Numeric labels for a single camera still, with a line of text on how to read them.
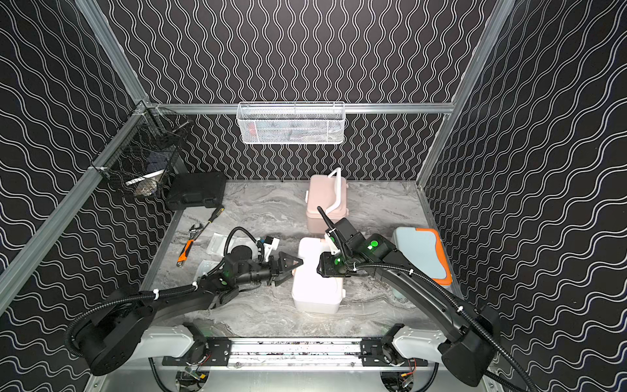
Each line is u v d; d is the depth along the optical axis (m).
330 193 0.96
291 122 1.00
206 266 0.92
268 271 0.72
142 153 0.94
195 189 1.11
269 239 0.78
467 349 0.37
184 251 0.95
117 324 0.47
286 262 0.70
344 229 0.58
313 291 0.73
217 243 0.98
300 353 0.76
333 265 0.64
